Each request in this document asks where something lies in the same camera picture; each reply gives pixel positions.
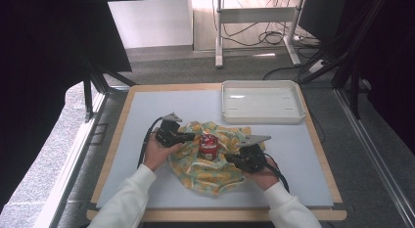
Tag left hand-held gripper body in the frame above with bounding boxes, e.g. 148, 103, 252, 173
154, 112, 184, 148

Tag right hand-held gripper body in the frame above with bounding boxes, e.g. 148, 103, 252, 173
232, 134, 273, 174

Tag red can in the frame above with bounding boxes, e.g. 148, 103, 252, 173
198, 133, 220, 161

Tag green yellow patterned cloth bag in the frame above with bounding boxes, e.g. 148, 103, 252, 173
167, 120, 266, 197

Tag person's left hand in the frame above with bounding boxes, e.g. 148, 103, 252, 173
143, 133, 185, 173

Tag person's right hand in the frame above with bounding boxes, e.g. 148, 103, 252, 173
242, 155, 281, 192

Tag grey table mat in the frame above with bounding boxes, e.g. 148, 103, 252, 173
96, 89, 335, 209

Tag wooden table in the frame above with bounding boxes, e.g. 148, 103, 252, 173
85, 82, 347, 222

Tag white plastic tray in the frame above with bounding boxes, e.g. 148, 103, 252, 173
220, 79, 307, 125

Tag black metal stand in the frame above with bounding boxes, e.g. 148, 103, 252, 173
77, 53, 139, 123
299, 0, 391, 120

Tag white power strip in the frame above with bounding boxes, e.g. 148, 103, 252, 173
307, 59, 328, 74

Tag black curtain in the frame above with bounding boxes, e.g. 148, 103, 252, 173
0, 0, 133, 213
335, 0, 415, 155

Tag dark panel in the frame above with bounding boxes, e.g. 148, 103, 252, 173
298, 0, 348, 44

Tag right hand-held gripper black cable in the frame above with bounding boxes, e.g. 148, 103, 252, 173
263, 152, 291, 194

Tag black floor cable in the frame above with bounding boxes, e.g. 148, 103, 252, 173
261, 48, 325, 81

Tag aluminium rail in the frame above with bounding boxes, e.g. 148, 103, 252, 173
333, 88, 415, 228
33, 85, 131, 228

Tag black cables under desk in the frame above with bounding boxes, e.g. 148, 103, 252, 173
221, 0, 322, 49

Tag white desk frame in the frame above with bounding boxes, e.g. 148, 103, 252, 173
213, 0, 306, 68

